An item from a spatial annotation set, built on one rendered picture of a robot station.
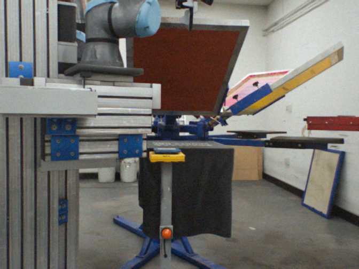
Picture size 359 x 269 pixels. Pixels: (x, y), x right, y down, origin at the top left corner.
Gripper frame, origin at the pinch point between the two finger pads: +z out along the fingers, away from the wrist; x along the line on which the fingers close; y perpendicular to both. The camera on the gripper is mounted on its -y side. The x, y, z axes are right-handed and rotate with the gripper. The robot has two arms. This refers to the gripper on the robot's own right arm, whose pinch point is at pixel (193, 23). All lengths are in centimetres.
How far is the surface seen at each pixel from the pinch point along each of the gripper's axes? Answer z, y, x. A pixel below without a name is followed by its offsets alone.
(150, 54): -2.7, 16.6, -35.7
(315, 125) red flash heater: 22, -90, -80
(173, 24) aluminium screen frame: -8.1, 7.0, -15.2
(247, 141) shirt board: 22, -59, -123
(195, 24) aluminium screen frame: -8.3, -3.5, -14.7
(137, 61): -1.2, 23.3, -41.2
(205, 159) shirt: 53, -9, -29
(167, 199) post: 73, 12, -5
